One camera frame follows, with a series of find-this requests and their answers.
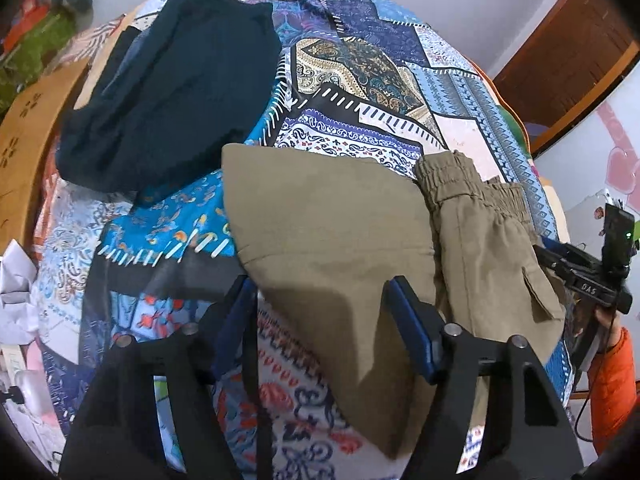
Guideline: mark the orange fleece blanket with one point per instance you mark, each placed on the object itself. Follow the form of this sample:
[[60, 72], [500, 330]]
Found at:
[[515, 124]]

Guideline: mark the orange box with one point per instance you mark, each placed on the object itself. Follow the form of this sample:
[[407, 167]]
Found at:
[[31, 13]]

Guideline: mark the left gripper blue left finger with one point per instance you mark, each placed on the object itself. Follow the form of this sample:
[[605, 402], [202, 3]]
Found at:
[[116, 431]]

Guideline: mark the green storage basket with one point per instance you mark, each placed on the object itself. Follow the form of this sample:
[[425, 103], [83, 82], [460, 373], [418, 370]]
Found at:
[[24, 64]]

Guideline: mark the brown wooden door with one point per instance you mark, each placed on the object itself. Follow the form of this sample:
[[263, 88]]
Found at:
[[572, 60]]

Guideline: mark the khaki olive pants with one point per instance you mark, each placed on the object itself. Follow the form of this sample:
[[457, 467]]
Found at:
[[321, 235]]

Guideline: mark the wooden wardrobe with white door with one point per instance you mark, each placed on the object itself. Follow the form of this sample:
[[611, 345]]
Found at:
[[597, 162]]

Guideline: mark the bamboo lap table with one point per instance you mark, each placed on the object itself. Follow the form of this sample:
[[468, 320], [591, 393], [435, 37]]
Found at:
[[27, 133]]

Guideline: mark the person right hand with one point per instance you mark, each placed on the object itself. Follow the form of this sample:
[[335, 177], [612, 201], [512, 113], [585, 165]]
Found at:
[[610, 321]]

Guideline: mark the orange sleeved forearm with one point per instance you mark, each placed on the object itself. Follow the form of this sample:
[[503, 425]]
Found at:
[[613, 391]]

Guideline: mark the dark navy folded garment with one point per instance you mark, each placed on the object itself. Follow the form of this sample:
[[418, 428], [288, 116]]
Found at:
[[201, 79]]

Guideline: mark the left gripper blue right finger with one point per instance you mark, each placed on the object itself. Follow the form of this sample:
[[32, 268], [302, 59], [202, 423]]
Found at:
[[527, 434]]

